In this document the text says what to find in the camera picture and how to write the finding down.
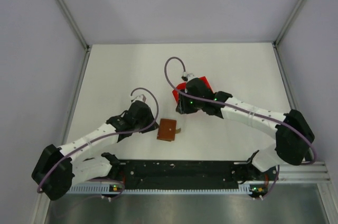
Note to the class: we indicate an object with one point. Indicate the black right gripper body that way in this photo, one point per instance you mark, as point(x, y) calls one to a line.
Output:
point(189, 105)

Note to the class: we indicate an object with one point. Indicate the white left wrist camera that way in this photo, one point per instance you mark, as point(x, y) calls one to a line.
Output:
point(141, 98)

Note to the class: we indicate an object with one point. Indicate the aluminium frame rail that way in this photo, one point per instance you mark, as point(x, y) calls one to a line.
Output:
point(72, 23)

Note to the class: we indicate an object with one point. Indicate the brown leather card holder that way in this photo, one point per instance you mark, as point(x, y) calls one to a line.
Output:
point(167, 130)

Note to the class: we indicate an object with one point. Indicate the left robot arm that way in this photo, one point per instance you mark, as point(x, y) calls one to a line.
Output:
point(60, 168)

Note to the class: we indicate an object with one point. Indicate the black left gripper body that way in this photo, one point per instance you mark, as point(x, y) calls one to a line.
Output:
point(147, 120)

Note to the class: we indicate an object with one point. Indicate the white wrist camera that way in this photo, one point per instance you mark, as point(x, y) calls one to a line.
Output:
point(141, 98)
point(187, 76)

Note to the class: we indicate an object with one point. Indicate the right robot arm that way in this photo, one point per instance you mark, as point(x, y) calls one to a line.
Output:
point(290, 130)

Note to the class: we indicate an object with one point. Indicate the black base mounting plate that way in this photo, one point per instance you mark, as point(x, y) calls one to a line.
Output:
point(186, 175)

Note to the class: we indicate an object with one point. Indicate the steel sheet panel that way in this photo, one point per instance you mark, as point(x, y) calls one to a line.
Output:
point(286, 204)

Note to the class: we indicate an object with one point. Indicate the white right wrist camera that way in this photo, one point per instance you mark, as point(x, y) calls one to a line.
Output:
point(187, 76)

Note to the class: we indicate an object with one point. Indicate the red plastic bin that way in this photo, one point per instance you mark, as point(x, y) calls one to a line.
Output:
point(198, 87)

